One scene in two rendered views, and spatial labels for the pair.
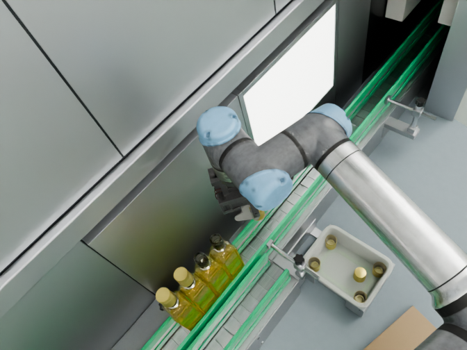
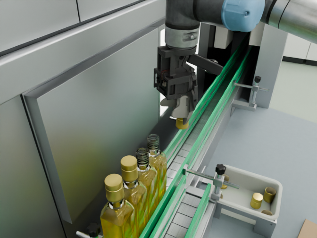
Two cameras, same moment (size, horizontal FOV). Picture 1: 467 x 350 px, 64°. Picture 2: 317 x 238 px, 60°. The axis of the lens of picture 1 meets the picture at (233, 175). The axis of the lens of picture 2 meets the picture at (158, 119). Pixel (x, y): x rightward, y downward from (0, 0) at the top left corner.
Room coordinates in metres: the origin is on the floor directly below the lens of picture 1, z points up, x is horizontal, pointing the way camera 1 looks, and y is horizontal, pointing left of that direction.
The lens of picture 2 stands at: (-0.04, 0.36, 1.55)
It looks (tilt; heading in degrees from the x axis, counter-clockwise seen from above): 34 degrees down; 328
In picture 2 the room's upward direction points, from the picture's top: straight up
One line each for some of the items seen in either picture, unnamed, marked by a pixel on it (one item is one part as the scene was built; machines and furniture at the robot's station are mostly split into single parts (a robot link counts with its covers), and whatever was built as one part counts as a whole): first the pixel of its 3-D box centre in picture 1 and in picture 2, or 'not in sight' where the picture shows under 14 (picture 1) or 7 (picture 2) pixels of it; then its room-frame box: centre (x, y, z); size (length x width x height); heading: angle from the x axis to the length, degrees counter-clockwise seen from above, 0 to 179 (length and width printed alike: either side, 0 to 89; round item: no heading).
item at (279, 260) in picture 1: (290, 269); (201, 199); (0.37, -0.06, 0.85); 0.09 x 0.04 x 0.07; 32
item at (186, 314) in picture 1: (186, 312); (120, 234); (0.31, 0.24, 0.99); 0.06 x 0.06 x 0.21; 31
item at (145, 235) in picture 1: (241, 142); (151, 81); (0.65, -0.05, 1.15); 0.90 x 0.03 x 0.34; 122
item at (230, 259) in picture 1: (228, 261); (154, 182); (0.41, 0.09, 0.99); 0.06 x 0.06 x 0.21; 32
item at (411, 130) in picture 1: (406, 120); (248, 97); (0.70, -0.61, 0.90); 0.17 x 0.05 x 0.23; 32
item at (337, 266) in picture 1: (345, 268); (243, 197); (0.34, -0.22, 0.80); 0.22 x 0.17 x 0.09; 32
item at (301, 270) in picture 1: (292, 261); (210, 179); (0.36, -0.07, 0.95); 0.17 x 0.03 x 0.12; 32
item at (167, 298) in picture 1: (165, 297); (114, 187); (0.31, 0.24, 1.14); 0.04 x 0.04 x 0.04
